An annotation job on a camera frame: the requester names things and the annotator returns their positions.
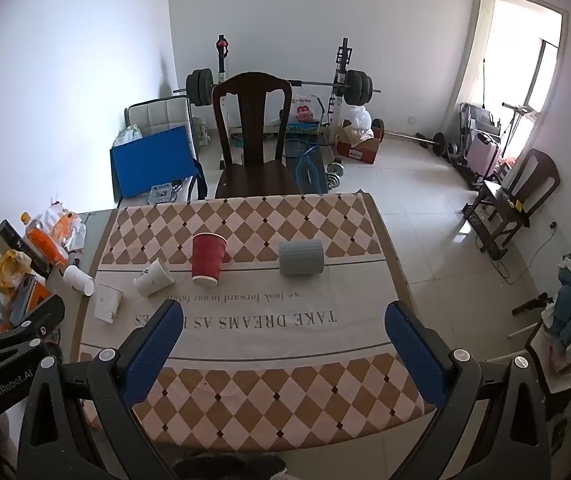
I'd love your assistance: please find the yellow plastic bag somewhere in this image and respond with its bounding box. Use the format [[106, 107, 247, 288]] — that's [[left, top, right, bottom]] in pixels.
[[0, 250, 34, 307]]

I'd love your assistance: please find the barbell with black plates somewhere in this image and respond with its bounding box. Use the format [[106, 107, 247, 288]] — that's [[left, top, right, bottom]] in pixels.
[[172, 69, 382, 107]]

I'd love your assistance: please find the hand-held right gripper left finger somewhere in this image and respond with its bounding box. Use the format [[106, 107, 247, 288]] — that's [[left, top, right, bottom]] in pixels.
[[18, 299, 184, 480]]

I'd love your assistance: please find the dark wooden chair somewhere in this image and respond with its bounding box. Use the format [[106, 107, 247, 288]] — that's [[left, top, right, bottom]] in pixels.
[[463, 149, 561, 261], [212, 72, 302, 200]]

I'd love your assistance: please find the white red printed plastic bag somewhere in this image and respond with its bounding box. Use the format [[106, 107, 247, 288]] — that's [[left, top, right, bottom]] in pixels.
[[288, 93, 322, 127]]

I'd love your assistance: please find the orange white plastic bag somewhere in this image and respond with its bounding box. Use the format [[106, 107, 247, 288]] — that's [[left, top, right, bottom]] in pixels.
[[32, 201, 87, 253]]

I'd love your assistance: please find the grey hand trolley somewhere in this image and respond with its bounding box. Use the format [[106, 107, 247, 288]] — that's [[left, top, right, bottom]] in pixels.
[[458, 101, 496, 171]]

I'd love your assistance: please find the white printed paper cup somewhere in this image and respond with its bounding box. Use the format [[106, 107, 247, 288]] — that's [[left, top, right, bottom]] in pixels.
[[132, 258, 174, 297], [94, 283, 124, 322]]

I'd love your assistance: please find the pink suitcase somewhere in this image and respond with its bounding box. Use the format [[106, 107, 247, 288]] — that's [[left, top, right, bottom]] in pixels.
[[468, 132, 501, 179]]

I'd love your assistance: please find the black box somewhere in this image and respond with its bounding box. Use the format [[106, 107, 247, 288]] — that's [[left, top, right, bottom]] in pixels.
[[0, 219, 52, 277]]

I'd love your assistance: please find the grey ribbed cup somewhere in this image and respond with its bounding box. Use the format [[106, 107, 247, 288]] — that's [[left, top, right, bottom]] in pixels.
[[278, 239, 325, 277]]

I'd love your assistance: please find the clear plastic container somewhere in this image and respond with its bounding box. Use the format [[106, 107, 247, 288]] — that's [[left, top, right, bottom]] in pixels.
[[148, 184, 177, 205]]

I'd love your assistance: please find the white board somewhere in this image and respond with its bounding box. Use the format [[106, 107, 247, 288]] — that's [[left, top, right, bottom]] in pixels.
[[503, 152, 542, 202]]

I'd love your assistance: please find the white plain paper cup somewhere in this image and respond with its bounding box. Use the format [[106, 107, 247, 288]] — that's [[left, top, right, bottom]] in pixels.
[[63, 264, 96, 296]]

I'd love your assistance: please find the dark bag with blue straps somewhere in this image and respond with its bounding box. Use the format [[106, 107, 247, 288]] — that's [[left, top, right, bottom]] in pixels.
[[293, 152, 329, 195]]

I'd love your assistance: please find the red ribbed paper cup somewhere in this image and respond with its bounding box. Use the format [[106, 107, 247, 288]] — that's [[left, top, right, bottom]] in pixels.
[[191, 233, 228, 288]]

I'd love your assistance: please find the orange grey box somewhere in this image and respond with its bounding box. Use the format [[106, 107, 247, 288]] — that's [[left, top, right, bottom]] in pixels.
[[9, 274, 52, 327]]

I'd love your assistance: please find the white side table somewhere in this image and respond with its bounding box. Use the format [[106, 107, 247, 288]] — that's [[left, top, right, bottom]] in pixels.
[[524, 320, 571, 413]]

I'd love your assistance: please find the white padded chair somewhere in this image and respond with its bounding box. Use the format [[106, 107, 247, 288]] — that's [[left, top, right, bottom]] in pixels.
[[125, 96, 202, 161]]

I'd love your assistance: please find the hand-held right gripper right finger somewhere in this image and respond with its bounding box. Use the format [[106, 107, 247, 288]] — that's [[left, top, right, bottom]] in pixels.
[[384, 301, 551, 480]]

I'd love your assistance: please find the orange drink bottle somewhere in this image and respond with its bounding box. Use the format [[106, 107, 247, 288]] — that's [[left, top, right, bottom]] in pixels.
[[20, 212, 69, 267]]

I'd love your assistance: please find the checkered brown white tablecloth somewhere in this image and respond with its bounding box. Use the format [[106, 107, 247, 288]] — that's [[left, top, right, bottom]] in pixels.
[[68, 191, 439, 448]]

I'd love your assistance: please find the white green plastic bag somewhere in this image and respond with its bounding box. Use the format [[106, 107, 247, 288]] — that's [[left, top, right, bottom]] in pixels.
[[115, 125, 144, 147]]

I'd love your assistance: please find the blue board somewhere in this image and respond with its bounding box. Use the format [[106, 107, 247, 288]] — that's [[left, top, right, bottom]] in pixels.
[[110, 126, 202, 201]]

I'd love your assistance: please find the blue badminton racket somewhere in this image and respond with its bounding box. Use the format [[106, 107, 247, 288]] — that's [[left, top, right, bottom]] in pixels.
[[285, 139, 337, 157]]

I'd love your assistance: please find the white weight bench rack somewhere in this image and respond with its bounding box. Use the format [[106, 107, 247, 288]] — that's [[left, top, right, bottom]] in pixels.
[[214, 35, 353, 147]]

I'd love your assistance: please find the thin barbell with small plates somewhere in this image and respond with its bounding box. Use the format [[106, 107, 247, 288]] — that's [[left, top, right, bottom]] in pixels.
[[383, 130, 460, 155]]

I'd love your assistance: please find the black tool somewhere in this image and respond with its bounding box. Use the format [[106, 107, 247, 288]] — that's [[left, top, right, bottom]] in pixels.
[[512, 293, 555, 317]]

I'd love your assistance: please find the red cardboard box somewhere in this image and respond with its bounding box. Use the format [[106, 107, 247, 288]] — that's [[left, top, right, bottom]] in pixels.
[[335, 120, 384, 165]]

